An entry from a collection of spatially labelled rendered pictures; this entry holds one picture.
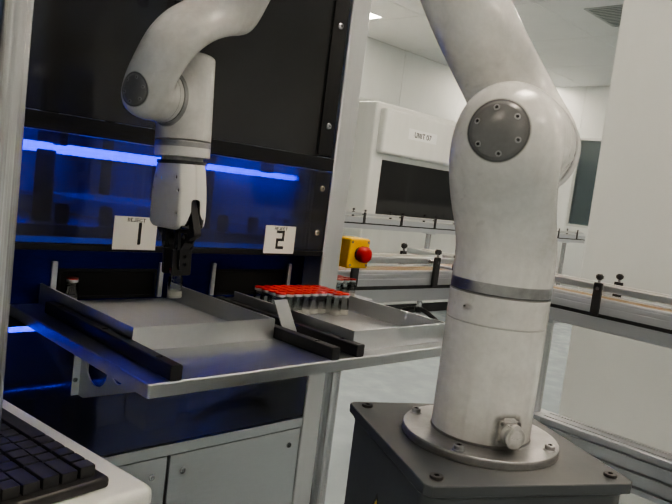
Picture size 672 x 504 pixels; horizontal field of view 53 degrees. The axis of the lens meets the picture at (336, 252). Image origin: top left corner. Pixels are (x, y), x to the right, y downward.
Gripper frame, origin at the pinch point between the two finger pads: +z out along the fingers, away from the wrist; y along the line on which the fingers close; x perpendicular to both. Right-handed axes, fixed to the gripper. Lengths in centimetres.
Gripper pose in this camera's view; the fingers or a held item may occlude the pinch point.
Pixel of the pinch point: (176, 261)
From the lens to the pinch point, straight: 108.0
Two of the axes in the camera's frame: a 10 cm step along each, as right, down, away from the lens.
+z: -0.7, 9.9, 0.9
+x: 7.6, 0.0, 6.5
